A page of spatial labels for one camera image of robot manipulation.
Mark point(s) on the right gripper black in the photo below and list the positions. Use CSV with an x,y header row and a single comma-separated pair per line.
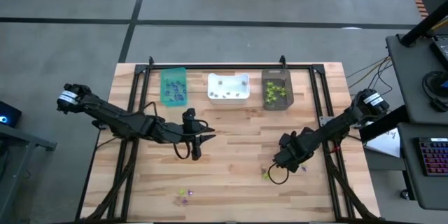
x,y
294,152

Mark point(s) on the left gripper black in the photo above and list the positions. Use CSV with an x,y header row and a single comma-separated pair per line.
x,y
180,133

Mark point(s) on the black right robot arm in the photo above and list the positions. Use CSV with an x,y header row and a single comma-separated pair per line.
x,y
336,126

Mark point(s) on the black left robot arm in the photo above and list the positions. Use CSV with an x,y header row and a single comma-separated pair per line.
x,y
115,119

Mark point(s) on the white plastic bin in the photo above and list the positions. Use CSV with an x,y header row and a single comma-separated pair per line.
x,y
231,87

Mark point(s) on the green translucent plastic bin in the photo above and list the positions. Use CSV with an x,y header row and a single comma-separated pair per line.
x,y
175,73

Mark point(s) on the grey translucent plastic bin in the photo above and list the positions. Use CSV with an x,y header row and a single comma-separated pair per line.
x,y
285,77

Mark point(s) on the white paper sheet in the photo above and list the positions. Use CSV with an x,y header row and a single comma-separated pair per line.
x,y
385,143

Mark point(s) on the black diagonal beam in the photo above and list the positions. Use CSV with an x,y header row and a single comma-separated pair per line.
x,y
385,124

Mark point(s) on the grey side desk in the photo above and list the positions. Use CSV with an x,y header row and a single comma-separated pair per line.
x,y
409,63
407,182

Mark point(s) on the black caster wheel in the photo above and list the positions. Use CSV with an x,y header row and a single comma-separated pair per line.
x,y
405,194

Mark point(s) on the blue backlit keyboard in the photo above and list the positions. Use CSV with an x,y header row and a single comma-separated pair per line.
x,y
434,155

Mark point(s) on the black round coiled device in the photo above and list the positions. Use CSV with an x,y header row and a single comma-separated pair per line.
x,y
425,85

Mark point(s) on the black power adapter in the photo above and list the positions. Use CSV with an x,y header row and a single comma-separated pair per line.
x,y
439,105

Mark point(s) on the grey metal table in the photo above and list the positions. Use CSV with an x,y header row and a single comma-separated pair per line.
x,y
21,140

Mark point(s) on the dark laptop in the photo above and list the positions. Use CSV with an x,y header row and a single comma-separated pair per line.
x,y
441,50

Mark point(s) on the black diagonal pole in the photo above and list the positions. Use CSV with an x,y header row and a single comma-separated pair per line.
x,y
423,24

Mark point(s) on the black device with blue light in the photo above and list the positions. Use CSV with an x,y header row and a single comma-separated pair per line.
x,y
7,115

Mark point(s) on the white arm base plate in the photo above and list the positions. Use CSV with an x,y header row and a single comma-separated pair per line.
x,y
323,122

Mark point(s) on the black aluminium table frame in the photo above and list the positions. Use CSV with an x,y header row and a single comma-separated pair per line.
x,y
229,66

